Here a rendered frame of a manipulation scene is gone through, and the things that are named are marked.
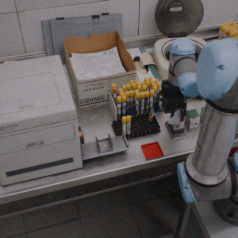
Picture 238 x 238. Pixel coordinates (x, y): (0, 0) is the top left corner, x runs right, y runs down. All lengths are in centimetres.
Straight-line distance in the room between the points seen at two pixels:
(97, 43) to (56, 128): 64
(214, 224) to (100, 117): 62
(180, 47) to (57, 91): 40
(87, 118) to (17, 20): 50
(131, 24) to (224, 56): 112
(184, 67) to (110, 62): 59
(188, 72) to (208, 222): 47
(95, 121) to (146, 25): 57
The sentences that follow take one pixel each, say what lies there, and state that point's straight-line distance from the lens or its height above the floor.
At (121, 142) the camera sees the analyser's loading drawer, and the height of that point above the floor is 92.
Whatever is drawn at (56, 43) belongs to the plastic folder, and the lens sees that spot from 174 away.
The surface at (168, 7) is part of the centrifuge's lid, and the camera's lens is 178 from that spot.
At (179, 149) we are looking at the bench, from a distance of 144.
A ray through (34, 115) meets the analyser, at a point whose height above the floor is 117.
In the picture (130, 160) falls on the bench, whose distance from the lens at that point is 139.
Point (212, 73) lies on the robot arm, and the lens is 74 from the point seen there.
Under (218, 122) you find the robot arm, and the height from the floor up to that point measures 137.
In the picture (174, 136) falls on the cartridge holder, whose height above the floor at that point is 89.
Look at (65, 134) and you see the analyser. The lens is 122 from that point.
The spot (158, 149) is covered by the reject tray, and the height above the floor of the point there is 88.
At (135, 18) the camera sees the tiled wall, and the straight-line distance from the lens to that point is 180.
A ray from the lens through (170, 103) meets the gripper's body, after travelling 132.
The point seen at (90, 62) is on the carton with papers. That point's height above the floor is 94.
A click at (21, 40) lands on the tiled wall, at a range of 175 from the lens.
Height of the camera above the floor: 198
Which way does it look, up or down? 48 degrees down
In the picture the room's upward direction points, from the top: 4 degrees clockwise
